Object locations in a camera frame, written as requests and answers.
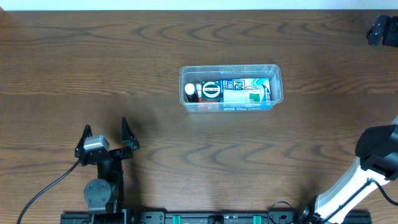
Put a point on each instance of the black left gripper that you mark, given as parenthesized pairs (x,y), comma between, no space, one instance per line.
(109,153)

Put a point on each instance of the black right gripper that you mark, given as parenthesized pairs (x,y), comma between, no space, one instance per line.
(379,33)

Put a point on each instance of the dark bottle white cap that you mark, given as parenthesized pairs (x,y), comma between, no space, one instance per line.
(190,93)

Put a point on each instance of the red white medicine box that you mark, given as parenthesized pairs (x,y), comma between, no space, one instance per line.
(202,108)

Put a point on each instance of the dark green square box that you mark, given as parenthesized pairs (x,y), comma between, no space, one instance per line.
(211,91)

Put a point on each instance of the blue fever patch box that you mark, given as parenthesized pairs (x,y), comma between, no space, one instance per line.
(261,84)

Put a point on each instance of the white green medicine box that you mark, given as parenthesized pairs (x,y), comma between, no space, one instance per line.
(241,96)

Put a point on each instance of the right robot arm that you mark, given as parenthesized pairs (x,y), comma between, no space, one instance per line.
(375,165)

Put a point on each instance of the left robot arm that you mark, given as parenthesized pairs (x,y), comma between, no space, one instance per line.
(105,194)

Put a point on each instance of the clear plastic container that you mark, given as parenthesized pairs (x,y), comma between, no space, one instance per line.
(205,73)

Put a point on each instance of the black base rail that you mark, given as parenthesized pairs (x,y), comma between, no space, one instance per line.
(214,217)

